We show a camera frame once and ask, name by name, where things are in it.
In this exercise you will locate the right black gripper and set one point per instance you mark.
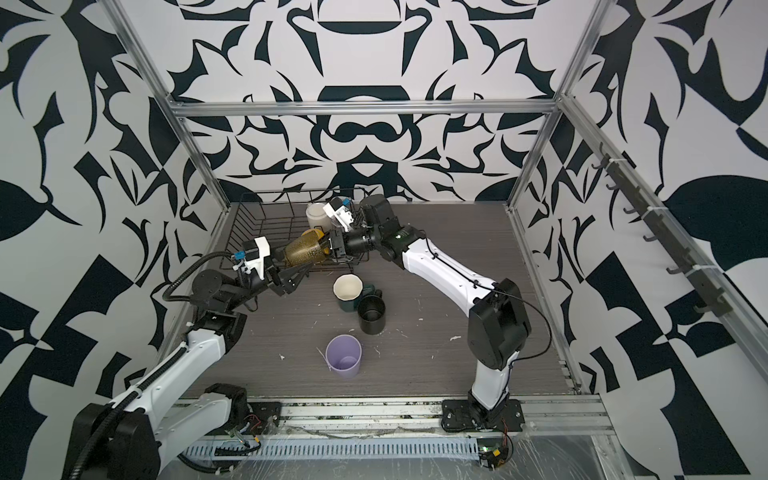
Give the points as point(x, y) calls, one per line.
point(338, 242)

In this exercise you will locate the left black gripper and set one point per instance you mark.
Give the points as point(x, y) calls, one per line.
point(279, 284)

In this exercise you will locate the white mug red inside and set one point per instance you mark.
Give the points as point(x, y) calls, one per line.
point(317, 217)

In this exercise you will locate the olive glass cup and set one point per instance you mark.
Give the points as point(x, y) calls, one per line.
point(306, 249)

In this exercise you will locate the dark green mug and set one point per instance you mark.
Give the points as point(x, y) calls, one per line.
point(349, 290)

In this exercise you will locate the black mug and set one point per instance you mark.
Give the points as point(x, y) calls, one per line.
point(371, 314)

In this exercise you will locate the lavender cup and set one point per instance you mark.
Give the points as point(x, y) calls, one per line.
point(343, 355)

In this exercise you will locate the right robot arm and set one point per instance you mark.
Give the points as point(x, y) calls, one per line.
point(498, 324)

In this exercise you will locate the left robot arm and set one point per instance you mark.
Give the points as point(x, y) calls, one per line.
point(133, 436)

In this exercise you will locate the small green circuit board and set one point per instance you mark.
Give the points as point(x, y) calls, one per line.
point(493, 453)

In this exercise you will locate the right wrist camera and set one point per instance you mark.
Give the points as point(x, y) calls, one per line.
point(339, 210)

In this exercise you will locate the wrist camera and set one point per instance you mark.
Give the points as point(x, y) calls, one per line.
point(339, 210)
point(252, 255)

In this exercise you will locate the black wire dish rack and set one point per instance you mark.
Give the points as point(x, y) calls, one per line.
point(279, 216)

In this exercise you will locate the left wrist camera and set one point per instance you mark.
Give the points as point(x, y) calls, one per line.
point(252, 255)

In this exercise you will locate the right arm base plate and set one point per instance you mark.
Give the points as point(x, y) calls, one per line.
point(469, 415)

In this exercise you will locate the white slotted cable duct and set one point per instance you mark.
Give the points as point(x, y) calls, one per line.
point(340, 449)

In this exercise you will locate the grey wall hook rail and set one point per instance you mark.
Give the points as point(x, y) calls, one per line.
point(665, 230)

